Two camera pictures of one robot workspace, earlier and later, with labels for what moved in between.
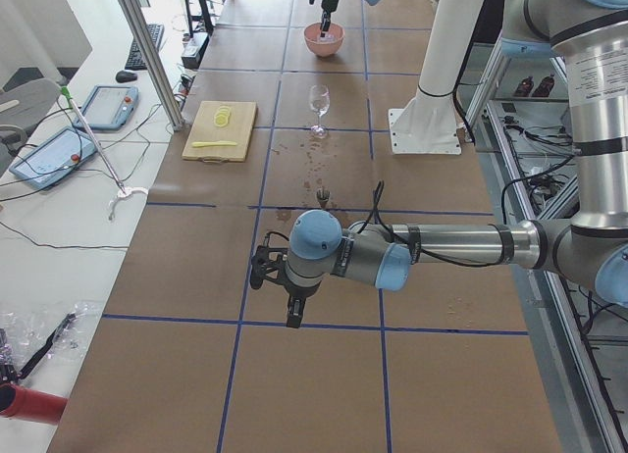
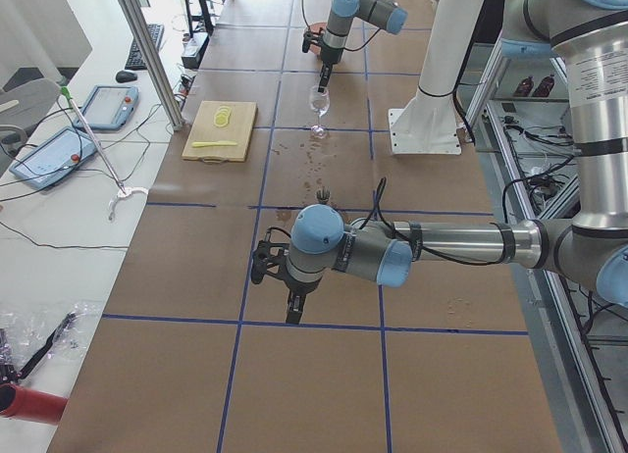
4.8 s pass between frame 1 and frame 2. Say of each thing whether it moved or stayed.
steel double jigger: stayed
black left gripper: stayed
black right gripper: moved
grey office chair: stayed
